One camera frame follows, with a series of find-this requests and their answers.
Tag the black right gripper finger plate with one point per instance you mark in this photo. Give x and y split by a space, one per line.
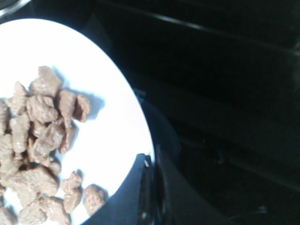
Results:
135 202

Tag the light blue plate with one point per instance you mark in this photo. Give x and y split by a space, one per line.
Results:
106 144

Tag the brown meat pieces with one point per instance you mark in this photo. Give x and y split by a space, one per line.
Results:
34 123

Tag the black glass cooktop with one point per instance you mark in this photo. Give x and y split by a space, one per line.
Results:
220 85

